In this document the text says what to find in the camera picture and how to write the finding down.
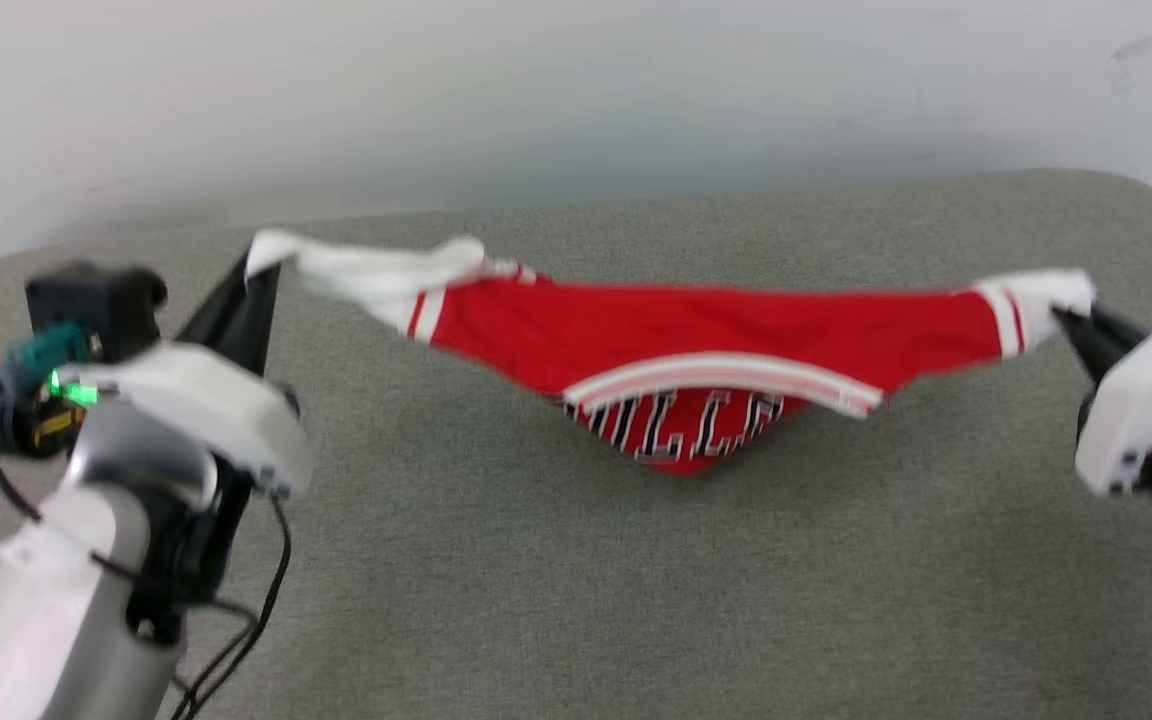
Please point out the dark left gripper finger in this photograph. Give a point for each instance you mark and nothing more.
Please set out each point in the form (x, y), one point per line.
(216, 315)
(261, 330)

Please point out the grey fabric sofa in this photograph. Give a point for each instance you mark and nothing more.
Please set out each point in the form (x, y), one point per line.
(586, 580)

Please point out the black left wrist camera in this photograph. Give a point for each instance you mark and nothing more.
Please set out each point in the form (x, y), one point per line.
(96, 300)

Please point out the red white basketball jersey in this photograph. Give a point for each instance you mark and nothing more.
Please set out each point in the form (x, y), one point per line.
(716, 330)

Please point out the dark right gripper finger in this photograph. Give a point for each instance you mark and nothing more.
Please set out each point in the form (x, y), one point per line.
(1106, 340)

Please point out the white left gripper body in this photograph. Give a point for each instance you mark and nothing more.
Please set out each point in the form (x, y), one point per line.
(216, 410)

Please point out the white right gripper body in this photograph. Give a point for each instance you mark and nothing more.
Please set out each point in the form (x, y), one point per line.
(1146, 400)

